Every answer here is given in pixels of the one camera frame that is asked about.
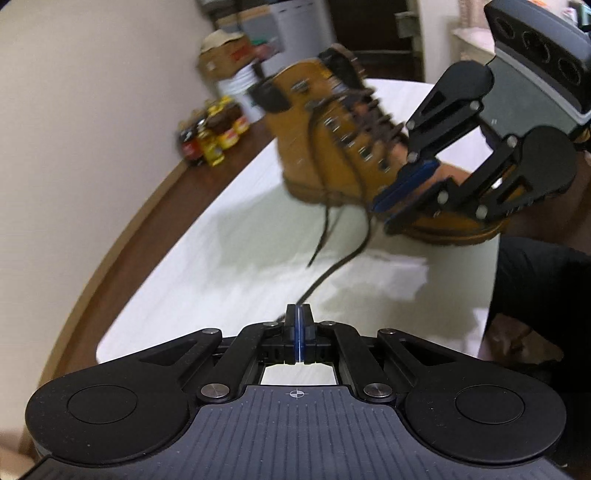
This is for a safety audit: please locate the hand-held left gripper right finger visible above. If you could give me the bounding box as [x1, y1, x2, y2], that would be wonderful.
[301, 303, 458, 402]

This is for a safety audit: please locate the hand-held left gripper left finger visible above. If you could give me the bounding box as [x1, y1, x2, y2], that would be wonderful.
[139, 305, 301, 402]

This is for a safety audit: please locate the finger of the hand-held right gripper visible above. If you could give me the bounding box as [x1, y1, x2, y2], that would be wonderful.
[384, 136, 532, 236]
[373, 92, 481, 213]

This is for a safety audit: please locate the dark brown shoelace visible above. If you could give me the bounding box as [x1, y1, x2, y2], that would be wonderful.
[276, 88, 419, 325]

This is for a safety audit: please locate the tan leather boot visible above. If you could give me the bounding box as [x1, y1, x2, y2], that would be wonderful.
[247, 43, 514, 247]

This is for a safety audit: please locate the dark brown door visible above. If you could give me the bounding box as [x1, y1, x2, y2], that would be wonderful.
[329, 0, 426, 85]

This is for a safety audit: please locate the white plastic bucket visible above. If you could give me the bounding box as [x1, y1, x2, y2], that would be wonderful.
[217, 62, 267, 124]

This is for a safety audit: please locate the cluster of cooking oil bottles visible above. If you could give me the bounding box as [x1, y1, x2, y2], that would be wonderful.
[177, 96, 252, 168]

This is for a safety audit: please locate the cardboard box with red label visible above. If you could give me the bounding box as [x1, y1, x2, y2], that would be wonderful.
[198, 30, 260, 80]

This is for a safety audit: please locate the white and dark wall cabinet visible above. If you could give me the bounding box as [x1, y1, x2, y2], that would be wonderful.
[198, 0, 339, 63]

